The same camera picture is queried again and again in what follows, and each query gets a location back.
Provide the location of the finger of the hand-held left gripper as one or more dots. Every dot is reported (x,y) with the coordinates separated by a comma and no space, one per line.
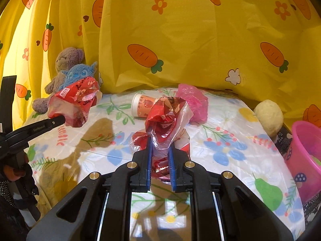
(37,129)

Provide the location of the red snack wrapper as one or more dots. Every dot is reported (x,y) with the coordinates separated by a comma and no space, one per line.
(75,98)
(165,120)

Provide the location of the cream plush ball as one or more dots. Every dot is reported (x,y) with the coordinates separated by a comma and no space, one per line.
(268,118)

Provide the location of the yellow carrot print curtain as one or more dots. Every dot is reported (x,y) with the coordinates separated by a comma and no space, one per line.
(200,55)

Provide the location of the pink plastic bucket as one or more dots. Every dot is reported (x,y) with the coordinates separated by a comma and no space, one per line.
(301,160)

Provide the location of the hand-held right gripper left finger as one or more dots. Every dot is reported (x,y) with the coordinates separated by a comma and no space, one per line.
(149,160)

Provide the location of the blue plush toy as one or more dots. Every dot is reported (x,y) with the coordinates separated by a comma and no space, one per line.
(80,72)

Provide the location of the floral plastic tablecloth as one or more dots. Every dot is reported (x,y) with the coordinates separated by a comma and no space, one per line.
(225,155)

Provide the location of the green foam net sleeve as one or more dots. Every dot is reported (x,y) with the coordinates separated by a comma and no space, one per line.
(317,161)

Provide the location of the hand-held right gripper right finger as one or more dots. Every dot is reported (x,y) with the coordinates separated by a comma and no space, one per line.
(171,170)

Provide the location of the person's left hand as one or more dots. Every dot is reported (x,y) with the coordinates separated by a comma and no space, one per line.
(15,173)

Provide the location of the purple teddy bear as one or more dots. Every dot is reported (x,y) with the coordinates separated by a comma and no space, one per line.
(67,57)

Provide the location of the large pink plastic bag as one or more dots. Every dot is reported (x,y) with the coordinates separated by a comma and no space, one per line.
(195,100)

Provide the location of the orange and white paper cup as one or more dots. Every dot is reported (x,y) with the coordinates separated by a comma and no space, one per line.
(143,105)

